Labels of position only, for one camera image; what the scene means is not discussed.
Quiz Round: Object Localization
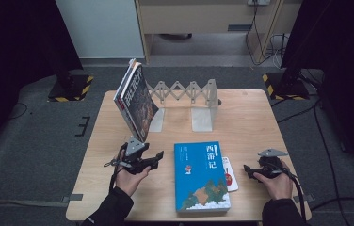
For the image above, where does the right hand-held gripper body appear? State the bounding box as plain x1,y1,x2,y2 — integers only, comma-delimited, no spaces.
257,148,289,180

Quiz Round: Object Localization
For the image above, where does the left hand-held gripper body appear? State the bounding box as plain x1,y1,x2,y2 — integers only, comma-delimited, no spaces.
104,136,152,175

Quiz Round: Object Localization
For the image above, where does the white picture book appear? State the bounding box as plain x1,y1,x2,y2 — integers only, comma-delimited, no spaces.
221,155,240,193

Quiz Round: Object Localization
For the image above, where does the blue book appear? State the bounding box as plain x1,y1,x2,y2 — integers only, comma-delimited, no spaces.
173,140,233,215

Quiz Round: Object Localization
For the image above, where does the dark cover magazine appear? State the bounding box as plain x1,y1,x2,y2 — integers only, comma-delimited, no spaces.
120,61,160,144

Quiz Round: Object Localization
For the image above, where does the grey expandable metal book rack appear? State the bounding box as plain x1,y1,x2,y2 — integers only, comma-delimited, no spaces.
146,78,222,133

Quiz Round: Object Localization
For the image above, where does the person's right hand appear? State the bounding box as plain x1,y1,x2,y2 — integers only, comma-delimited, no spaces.
253,159,294,202

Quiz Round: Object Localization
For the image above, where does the person's left hand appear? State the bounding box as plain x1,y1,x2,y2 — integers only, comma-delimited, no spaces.
114,149,152,198

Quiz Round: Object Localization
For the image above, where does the grey tape piece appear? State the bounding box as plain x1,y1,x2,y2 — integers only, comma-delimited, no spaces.
292,193,315,203
60,193,85,204

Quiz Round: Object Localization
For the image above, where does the black tape floor mark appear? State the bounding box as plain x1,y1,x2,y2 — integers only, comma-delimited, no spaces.
74,116,91,137

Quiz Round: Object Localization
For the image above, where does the striped black yellow stand base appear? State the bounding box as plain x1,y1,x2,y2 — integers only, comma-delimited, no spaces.
262,72,311,102
47,74,95,103

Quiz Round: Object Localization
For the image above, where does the black stand pole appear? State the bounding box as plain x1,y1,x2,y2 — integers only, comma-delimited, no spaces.
281,27,313,87
44,43,73,89

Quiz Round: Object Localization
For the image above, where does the white cabinet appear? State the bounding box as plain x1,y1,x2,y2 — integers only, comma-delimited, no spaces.
55,0,145,60

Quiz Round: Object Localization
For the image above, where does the black curtain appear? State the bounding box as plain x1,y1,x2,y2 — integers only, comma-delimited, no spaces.
281,0,354,172
0,0,84,159

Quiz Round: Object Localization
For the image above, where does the light wooden desk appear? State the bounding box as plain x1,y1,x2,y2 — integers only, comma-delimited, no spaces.
134,0,303,66

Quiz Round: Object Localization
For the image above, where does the white power strip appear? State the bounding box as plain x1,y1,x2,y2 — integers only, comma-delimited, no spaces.
247,0,272,7

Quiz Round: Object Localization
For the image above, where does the left hand-held gripper black cable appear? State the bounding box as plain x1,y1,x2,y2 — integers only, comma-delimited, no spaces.
108,162,123,193

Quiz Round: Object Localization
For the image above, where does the hand-held gripper black cable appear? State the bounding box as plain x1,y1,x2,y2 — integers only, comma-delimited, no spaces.
108,162,123,193
273,161,309,222

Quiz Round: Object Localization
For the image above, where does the right hand-held gripper black cable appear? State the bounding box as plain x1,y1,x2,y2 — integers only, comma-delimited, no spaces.
273,161,309,222

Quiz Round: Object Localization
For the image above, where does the long thin black floor cable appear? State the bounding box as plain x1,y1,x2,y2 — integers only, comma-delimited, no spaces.
313,100,344,226

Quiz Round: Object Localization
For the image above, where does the thick black floor cable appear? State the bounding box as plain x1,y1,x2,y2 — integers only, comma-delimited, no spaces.
309,196,354,212

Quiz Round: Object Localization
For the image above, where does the thin black floor cable loop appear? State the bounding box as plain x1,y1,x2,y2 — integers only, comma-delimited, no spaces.
8,102,29,121

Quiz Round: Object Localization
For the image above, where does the black cables bundle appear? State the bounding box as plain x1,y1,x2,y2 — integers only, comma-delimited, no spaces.
245,2,291,69

